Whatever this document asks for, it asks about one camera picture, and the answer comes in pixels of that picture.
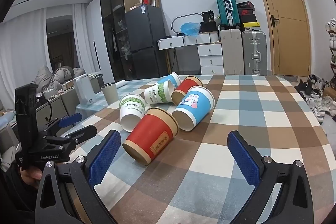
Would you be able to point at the yellow black shoe box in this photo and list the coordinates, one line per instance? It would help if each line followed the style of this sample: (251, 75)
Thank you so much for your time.
(251, 26)

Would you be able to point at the black bag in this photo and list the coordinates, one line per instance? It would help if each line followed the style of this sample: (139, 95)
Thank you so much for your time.
(208, 20)

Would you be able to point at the red paper cup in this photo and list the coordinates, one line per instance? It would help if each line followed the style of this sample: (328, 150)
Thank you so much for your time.
(189, 85)
(151, 136)

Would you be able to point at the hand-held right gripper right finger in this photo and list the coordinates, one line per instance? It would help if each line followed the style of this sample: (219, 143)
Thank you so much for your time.
(244, 158)

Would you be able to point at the shoe rack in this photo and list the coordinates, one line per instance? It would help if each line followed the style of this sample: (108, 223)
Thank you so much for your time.
(332, 45)

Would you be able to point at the checked tablecloth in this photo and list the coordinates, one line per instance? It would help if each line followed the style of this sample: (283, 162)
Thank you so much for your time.
(236, 113)

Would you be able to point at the pile of shoes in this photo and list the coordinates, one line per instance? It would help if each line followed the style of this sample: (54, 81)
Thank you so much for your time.
(315, 98)

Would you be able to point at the black red shoe box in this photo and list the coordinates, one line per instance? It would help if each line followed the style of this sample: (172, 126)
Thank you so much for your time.
(246, 5)

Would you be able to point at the white sheer curtain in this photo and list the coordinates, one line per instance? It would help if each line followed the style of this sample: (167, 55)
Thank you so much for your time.
(23, 50)

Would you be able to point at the dark grey fridge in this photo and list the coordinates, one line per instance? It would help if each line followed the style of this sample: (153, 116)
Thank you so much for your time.
(145, 43)

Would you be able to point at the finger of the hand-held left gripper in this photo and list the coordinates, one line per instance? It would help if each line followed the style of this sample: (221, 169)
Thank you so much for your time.
(81, 133)
(69, 119)

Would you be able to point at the white paper roll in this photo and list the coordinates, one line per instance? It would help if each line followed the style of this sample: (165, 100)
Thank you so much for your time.
(122, 83)

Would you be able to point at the dark glass cabinet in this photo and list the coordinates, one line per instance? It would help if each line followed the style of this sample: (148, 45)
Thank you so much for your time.
(115, 29)

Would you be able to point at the person's left hand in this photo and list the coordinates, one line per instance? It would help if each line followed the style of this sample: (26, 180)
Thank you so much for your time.
(30, 175)

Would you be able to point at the white green paper cup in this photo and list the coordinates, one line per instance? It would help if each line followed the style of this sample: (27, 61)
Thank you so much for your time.
(157, 93)
(131, 116)

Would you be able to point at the person's left forearm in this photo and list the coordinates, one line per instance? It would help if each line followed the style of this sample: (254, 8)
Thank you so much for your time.
(18, 200)

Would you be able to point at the oval mirror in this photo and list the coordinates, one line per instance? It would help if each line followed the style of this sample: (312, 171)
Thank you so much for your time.
(176, 19)

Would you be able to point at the blue bunny paper cup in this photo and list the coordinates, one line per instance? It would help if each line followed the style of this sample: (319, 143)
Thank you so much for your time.
(173, 79)
(195, 108)

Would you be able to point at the wooden door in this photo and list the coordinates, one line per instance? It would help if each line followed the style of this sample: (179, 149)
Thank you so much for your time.
(286, 24)

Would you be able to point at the grey coat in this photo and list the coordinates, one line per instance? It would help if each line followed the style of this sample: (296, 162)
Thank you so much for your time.
(61, 74)

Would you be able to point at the grey tumbler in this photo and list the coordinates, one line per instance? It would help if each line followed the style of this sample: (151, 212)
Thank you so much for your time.
(110, 94)

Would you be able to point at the white electric kettle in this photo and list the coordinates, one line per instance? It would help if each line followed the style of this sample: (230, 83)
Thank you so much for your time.
(84, 91)

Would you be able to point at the white desk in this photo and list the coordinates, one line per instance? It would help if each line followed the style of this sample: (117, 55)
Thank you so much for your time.
(172, 43)

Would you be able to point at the beige suitcase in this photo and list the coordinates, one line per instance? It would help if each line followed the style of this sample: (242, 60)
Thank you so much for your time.
(231, 52)

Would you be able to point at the blue plastic bag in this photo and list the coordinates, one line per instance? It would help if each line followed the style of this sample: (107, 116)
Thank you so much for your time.
(190, 29)

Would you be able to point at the teal suitcase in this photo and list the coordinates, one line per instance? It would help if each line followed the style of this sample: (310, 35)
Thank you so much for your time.
(227, 7)

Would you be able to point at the white wardrobe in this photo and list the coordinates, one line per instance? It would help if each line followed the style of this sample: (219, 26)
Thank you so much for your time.
(101, 29)

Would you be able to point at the silver suitcase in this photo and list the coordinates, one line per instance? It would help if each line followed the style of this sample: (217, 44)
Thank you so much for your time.
(254, 53)

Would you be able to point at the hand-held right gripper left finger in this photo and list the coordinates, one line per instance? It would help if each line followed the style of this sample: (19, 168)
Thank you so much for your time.
(105, 157)

